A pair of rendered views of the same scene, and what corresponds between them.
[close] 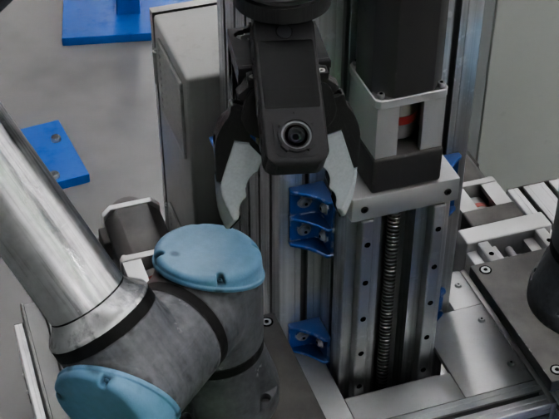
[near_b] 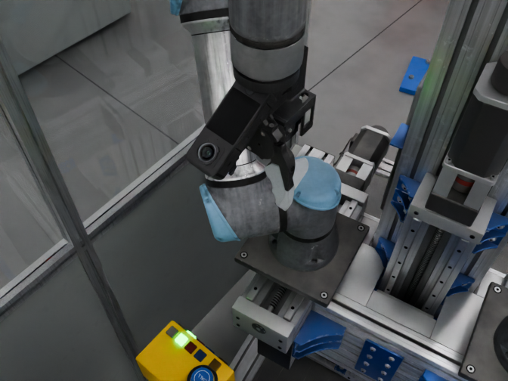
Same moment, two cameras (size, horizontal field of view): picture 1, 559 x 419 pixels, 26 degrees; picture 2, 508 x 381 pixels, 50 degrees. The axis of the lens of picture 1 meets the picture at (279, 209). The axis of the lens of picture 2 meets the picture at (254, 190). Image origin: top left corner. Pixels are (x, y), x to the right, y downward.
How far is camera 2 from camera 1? 0.58 m
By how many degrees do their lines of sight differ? 36
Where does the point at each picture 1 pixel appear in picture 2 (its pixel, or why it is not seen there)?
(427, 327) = (435, 292)
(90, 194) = not seen: hidden behind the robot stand
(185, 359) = (252, 218)
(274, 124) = (202, 138)
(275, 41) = (241, 92)
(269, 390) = (319, 258)
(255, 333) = (315, 230)
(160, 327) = (248, 196)
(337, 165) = (276, 183)
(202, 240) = (314, 170)
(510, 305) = (487, 317)
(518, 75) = not seen: outside the picture
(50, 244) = not seen: hidden behind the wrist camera
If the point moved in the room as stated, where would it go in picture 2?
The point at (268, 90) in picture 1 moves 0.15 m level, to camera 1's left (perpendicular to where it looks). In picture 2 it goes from (215, 117) to (138, 51)
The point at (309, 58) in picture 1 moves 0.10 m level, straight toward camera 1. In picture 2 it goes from (250, 114) to (171, 159)
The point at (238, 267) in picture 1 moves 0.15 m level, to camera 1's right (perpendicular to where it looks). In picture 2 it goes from (311, 195) to (374, 248)
